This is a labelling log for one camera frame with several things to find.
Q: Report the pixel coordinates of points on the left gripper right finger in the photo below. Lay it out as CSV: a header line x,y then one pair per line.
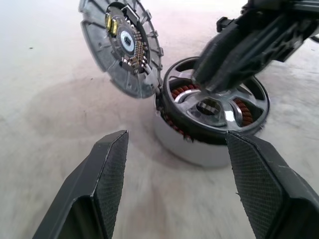
x,y
269,189

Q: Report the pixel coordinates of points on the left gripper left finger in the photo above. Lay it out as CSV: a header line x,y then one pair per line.
x,y
82,189

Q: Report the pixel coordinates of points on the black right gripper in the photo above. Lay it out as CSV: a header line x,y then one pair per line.
x,y
281,27

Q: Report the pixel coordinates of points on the spoked motor rotor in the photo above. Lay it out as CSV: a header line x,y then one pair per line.
x,y
199,134

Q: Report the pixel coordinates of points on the silver motor stator housing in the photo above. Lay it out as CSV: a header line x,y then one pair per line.
x,y
189,152

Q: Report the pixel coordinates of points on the motor cover with circuit board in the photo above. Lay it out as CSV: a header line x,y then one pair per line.
x,y
99,57

